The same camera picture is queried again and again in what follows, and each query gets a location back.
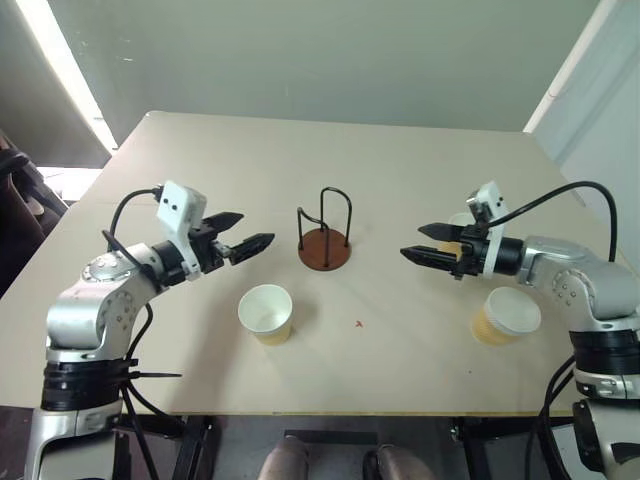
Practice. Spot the yellow paper cup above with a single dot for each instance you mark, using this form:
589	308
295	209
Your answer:
515	312
265	310
460	219

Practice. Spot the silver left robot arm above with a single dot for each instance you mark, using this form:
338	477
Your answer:
75	320

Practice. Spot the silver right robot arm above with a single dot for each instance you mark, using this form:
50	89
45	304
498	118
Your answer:
565	270

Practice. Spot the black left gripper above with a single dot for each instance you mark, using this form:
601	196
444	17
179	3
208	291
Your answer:
212	252

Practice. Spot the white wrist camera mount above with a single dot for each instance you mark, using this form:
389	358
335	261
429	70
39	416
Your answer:
180	205
492	200

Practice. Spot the dark brown chair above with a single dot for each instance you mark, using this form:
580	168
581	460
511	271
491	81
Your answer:
20	225

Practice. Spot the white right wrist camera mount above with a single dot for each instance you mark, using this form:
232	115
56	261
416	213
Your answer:
492	200

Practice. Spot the black zip tie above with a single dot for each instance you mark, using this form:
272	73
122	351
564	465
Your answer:
160	374

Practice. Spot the dark rounded shape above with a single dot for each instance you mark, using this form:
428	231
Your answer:
282	460
400	465

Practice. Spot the pale partition with white edge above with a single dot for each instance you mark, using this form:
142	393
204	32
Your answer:
600	100

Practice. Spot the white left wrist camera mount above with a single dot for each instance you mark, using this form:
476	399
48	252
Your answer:
180	205

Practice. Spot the grey partition with white edge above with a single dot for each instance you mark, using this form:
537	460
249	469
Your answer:
50	100

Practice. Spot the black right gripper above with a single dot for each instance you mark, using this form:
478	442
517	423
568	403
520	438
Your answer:
472	252

